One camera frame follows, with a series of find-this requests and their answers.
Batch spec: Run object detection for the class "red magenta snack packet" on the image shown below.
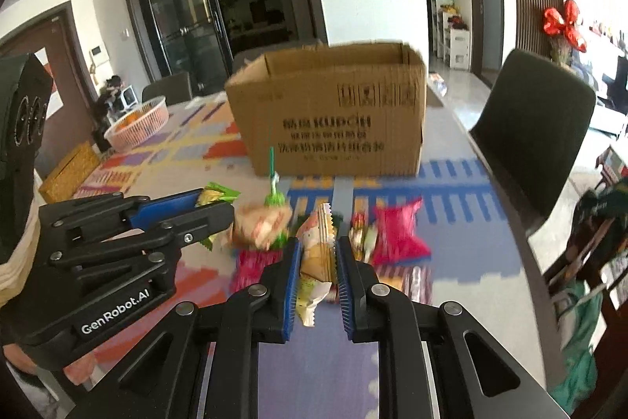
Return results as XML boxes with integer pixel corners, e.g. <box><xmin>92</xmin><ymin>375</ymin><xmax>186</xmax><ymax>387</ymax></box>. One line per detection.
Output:
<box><xmin>230</xmin><ymin>250</ymin><xmax>283</xmax><ymax>293</ymax></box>

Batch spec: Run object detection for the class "green yellow snack packet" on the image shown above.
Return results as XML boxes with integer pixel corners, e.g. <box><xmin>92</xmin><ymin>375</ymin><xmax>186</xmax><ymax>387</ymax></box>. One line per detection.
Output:
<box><xmin>195</xmin><ymin>182</ymin><xmax>241</xmax><ymax>251</ymax></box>

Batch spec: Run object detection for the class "pink snack packet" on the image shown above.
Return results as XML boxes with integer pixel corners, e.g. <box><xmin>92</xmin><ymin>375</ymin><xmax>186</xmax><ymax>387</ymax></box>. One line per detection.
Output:
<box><xmin>371</xmin><ymin>198</ymin><xmax>431</xmax><ymax>266</ymax></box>

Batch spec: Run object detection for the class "small colourful snack packet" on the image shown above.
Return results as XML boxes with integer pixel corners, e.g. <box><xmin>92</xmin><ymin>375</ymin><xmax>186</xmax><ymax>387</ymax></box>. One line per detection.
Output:
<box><xmin>348</xmin><ymin>212</ymin><xmax>378</xmax><ymax>263</ymax></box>

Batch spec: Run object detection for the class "pink basket of oranges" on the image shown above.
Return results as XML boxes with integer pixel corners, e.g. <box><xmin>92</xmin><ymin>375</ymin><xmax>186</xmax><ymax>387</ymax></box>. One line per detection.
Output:
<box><xmin>104</xmin><ymin>96</ymin><xmax>169</xmax><ymax>153</ymax></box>

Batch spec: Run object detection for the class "beige snack packet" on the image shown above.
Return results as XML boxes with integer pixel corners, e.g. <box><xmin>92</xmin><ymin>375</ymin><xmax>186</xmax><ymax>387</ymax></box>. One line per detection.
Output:
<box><xmin>231</xmin><ymin>204</ymin><xmax>293</xmax><ymax>251</ymax></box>

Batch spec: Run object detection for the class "yellow woven tissue box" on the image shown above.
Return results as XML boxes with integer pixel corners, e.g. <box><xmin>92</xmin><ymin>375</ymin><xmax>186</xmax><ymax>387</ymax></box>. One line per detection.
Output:
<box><xmin>39</xmin><ymin>141</ymin><xmax>100</xmax><ymax>203</ymax></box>

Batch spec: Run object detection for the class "green stick lollipop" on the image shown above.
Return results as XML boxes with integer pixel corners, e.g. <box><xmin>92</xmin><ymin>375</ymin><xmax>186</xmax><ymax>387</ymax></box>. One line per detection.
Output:
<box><xmin>263</xmin><ymin>145</ymin><xmax>291</xmax><ymax>248</ymax></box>

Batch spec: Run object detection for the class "brown entrance door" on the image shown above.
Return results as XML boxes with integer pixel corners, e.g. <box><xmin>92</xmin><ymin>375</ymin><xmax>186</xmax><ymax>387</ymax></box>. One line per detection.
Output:
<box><xmin>0</xmin><ymin>1</ymin><xmax>99</xmax><ymax>175</ymax></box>

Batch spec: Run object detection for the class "colourful patterned tablecloth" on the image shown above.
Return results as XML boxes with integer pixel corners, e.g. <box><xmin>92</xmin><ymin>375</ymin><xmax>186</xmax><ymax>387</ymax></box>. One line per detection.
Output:
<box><xmin>63</xmin><ymin>84</ymin><xmax>526</xmax><ymax>419</ymax></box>

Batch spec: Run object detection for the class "dark chair far left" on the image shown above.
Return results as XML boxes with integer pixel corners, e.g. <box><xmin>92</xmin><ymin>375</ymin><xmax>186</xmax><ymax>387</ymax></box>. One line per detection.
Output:
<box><xmin>142</xmin><ymin>71</ymin><xmax>194</xmax><ymax>106</ymax></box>

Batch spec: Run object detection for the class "brown cardboard box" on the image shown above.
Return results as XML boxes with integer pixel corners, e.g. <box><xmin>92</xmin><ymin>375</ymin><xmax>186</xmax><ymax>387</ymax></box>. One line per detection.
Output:
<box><xmin>226</xmin><ymin>42</ymin><xmax>427</xmax><ymax>176</ymax></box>

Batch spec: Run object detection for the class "dark chair right side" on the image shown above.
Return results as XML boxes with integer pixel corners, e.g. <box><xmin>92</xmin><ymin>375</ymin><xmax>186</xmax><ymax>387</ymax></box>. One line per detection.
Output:
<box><xmin>471</xmin><ymin>49</ymin><xmax>596</xmax><ymax>235</ymax></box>

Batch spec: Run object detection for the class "white storage shelf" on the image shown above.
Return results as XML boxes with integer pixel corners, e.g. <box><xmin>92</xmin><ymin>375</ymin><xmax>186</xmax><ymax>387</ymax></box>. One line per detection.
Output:
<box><xmin>430</xmin><ymin>0</ymin><xmax>471</xmax><ymax>71</ymax></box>

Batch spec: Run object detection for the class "red balloon decoration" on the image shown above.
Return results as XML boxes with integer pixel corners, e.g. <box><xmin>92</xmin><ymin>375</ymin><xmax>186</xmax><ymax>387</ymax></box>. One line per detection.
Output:
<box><xmin>543</xmin><ymin>0</ymin><xmax>586</xmax><ymax>53</ymax></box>

